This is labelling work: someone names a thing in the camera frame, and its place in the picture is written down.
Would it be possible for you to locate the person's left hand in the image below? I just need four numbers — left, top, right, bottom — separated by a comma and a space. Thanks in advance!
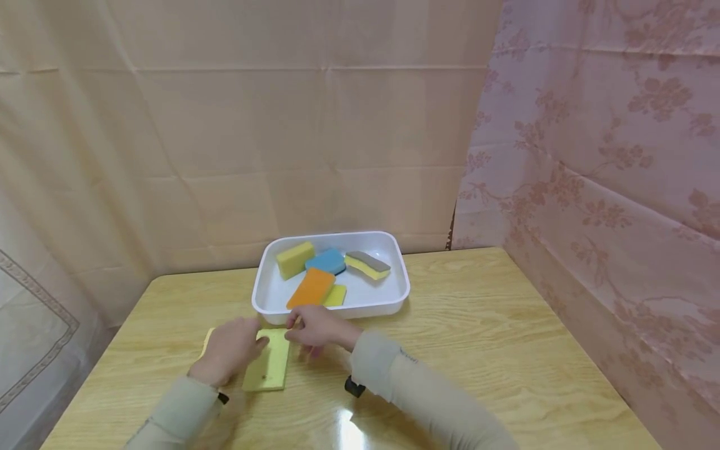
187, 316, 270, 389

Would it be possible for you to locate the yellow sponge cloth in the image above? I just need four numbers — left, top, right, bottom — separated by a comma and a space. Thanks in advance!
201, 327, 292, 393

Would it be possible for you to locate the grey and yellow sponge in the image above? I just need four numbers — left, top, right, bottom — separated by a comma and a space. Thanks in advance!
344, 251, 392, 282

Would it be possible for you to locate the white plastic tray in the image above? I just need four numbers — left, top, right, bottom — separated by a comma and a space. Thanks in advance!
251, 231, 411, 326

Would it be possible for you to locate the yellow block sponge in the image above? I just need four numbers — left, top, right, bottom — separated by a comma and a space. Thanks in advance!
276, 241, 316, 281

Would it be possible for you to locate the orange sponge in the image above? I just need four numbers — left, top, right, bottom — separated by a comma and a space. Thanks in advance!
286, 267, 337, 311

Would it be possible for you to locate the person's right hand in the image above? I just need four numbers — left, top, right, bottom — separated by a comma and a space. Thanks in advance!
284, 304, 364, 361

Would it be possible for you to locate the person's right forearm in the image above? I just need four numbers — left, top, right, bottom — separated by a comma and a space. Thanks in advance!
349, 331, 522, 450

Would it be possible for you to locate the person's left forearm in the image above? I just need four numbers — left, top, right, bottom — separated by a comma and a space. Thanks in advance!
124, 374, 221, 450

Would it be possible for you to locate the blue sponge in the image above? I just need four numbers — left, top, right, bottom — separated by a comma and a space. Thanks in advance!
305, 248, 348, 276

